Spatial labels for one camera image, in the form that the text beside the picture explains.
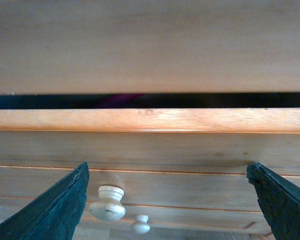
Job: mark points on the wooden drawer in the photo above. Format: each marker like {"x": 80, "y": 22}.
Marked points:
{"x": 180, "y": 218}
{"x": 184, "y": 158}

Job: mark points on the round wooden drawer knob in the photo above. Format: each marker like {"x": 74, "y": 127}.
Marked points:
{"x": 108, "y": 206}

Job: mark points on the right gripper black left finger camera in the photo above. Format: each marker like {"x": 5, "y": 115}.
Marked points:
{"x": 55, "y": 214}

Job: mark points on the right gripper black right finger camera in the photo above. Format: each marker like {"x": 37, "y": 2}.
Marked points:
{"x": 278, "y": 199}

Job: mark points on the lower round drawer knob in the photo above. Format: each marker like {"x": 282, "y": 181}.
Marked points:
{"x": 141, "y": 226}

